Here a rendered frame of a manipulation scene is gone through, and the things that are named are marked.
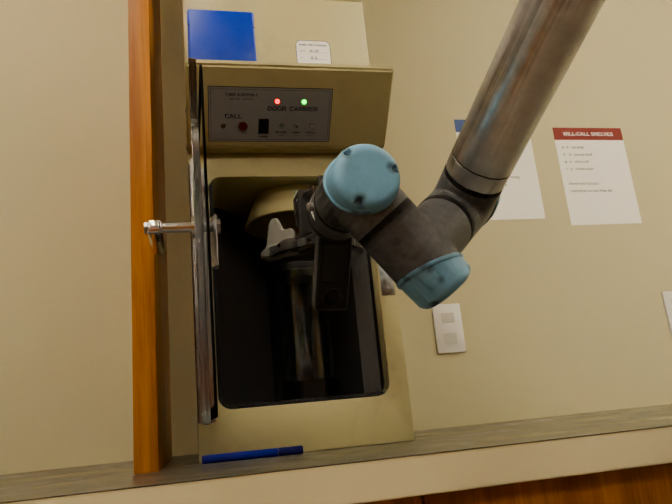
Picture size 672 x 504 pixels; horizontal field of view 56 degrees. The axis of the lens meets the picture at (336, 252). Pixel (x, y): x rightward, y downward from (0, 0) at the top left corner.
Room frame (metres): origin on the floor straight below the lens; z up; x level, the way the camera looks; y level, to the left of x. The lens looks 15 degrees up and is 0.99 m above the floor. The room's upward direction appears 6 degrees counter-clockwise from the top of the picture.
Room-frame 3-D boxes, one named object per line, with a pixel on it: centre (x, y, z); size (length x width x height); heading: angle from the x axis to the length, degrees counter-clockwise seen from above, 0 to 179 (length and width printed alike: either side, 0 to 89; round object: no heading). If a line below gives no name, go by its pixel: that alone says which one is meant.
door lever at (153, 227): (0.69, 0.18, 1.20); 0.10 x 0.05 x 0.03; 13
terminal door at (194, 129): (0.76, 0.17, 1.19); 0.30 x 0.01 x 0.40; 13
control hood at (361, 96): (0.91, 0.05, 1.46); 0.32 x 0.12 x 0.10; 104
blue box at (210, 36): (0.88, 0.15, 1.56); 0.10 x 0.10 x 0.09; 14
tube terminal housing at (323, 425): (1.08, 0.09, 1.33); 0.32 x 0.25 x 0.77; 104
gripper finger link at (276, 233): (0.89, 0.09, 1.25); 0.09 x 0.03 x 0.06; 50
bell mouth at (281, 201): (1.06, 0.07, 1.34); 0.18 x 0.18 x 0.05
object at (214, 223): (0.66, 0.13, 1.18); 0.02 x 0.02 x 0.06; 13
